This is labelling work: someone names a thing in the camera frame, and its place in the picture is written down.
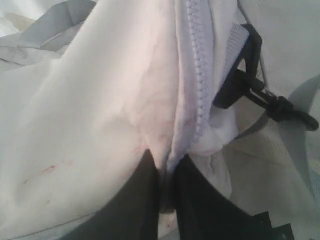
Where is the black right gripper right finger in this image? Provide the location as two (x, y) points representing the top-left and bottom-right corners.
(174, 154), (276, 240)

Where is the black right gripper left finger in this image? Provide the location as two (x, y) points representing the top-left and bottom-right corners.
(63, 150), (160, 240)

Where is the white canvas duffel bag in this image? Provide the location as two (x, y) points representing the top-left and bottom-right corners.
(0, 0), (320, 240)

